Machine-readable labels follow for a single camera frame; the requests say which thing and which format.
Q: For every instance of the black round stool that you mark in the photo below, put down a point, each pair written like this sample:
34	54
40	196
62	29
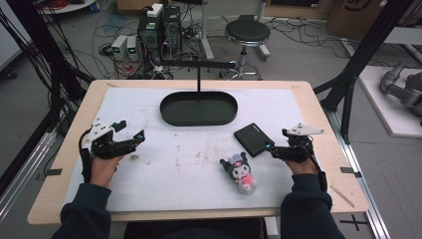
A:
247	33

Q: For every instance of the black oval tray with stand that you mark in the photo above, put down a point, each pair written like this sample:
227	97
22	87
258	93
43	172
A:
199	109

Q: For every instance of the black metal frame post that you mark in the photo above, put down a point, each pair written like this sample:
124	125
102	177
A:
365	53

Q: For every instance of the white round table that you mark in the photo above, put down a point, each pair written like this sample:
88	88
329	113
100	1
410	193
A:
69	6

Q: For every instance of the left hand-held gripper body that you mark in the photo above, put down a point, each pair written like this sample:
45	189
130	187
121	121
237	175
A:
99	136

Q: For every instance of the person's lap dark clothing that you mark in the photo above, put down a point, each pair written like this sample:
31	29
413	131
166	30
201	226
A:
195	230

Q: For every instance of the brown cardboard box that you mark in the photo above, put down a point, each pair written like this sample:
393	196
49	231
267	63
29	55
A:
351	16

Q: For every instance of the white table leg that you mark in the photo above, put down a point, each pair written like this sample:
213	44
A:
205	30

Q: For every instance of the aluminium rail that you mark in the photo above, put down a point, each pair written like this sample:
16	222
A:
23	179
361	179

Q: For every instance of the black tape strip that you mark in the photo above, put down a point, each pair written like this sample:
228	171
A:
53	172
350	171

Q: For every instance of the white table mat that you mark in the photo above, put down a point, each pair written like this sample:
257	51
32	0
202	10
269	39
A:
185	159

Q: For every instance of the white box on computer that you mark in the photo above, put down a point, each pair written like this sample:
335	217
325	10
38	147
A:
155	10

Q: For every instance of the person's left hand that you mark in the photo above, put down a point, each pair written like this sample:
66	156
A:
102	171

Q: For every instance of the person's right hand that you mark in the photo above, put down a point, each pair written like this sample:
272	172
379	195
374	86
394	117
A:
301	167

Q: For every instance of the black and pink plush doll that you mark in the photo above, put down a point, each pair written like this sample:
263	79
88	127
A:
241	172

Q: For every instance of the grey power supply unit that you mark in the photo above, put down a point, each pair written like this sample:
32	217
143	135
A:
132	48
119	46

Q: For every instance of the white floor board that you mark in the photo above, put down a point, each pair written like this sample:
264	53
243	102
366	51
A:
391	113

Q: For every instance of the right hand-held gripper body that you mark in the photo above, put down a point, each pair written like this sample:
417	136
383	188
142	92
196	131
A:
298	146

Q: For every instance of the white power strip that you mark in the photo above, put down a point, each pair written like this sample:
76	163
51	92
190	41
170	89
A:
349	47

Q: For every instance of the black portable hard drive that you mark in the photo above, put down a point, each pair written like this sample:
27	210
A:
253	139

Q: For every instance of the black computer tower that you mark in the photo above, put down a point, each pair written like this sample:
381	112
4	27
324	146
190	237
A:
150	36
171	28

